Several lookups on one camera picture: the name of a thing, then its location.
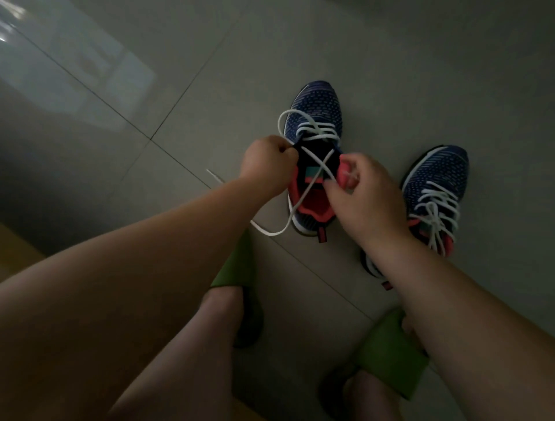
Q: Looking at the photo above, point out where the person's left forearm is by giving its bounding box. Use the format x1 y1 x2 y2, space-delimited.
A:
0 178 274 421

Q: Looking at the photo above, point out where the green foam slipper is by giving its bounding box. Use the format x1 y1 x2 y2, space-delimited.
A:
319 306 430 417
210 232 265 349

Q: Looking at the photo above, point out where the person's right hand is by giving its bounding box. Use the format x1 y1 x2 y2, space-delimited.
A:
323 152 413 252

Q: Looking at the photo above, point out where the blue knit sneaker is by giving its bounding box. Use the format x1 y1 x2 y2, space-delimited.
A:
360 144 470 291
284 80 353 243

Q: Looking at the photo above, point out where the person's left leg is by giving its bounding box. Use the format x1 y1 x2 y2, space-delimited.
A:
108 286 245 421

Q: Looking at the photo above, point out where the person's left hand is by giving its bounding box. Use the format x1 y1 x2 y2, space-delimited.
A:
238 135 300 202

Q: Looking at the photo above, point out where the person's right forearm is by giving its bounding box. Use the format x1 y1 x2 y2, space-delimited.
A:
372 234 555 421

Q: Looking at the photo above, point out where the person's right leg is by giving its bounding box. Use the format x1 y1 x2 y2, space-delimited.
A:
342 316 424 421

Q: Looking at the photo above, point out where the white shoelace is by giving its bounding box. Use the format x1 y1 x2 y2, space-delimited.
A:
407 181 461 257
206 108 361 238

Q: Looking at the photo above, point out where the person's leg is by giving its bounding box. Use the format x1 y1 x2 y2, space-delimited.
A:
108 286 245 421
342 316 424 421

